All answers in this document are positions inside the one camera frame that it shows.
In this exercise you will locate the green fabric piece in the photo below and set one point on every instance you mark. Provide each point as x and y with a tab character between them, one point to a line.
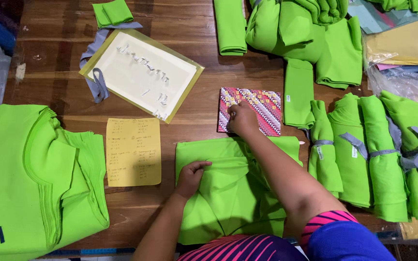
230	195

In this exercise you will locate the small folded green fabric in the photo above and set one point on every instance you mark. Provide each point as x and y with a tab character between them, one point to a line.
113	12

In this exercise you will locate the person's left fingers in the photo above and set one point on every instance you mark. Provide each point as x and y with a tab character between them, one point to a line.
198	166

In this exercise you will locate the blue measuring tape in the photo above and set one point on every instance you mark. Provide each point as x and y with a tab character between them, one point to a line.
93	251

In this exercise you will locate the long grey fabric strip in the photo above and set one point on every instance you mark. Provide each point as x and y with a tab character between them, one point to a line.
98	85

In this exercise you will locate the clear plastic bag with fabric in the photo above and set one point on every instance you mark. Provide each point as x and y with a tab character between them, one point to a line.
408	83

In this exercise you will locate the row of white labels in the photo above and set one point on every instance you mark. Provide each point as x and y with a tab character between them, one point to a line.
147	65

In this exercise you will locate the yellow sleeve with white sheet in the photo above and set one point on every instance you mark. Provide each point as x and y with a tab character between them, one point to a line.
140	72

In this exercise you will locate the teal plastic sheet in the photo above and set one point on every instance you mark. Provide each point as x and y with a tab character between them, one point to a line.
372	18

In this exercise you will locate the person's pink striped shirt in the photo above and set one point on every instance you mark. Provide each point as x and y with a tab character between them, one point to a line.
325	239

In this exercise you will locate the green fabric pile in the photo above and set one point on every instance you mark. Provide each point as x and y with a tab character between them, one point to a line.
405	4

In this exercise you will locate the yellow handwritten note paper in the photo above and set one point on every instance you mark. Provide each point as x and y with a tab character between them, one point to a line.
133	152

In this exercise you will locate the long folded green fabric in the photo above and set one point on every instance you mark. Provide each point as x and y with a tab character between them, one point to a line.
299	94

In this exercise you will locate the batik patterned notebook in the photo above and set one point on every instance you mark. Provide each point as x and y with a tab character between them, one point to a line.
265	108

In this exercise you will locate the person's right hand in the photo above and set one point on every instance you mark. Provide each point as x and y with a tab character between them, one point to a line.
245	121

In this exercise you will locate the yellow fabric in plastic bag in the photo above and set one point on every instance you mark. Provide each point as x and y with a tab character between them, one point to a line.
408	45

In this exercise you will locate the large stack of green fabric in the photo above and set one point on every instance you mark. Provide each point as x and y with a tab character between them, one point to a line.
31	181

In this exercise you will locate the narrow folded green fabric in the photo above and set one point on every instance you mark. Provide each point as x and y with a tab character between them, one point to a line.
230	27

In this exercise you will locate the person's left hand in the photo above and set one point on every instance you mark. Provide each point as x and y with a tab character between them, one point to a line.
189	181

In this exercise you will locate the person's right fingers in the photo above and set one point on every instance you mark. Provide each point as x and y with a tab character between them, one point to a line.
236	110

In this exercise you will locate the heap of green fabric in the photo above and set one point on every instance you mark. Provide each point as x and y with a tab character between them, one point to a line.
303	32

